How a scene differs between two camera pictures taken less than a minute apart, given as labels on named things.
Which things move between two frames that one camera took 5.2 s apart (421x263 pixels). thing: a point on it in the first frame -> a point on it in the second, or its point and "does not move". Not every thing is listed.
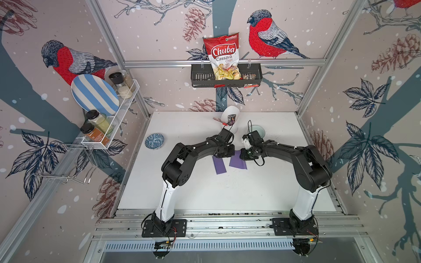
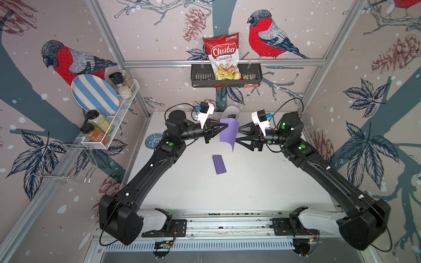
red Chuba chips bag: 223,52 does not move
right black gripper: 242,155 -> 259,139
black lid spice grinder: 117,79 does not move
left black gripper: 232,152 -> 208,130
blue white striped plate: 90,92 does not move
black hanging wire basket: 203,75 does not move
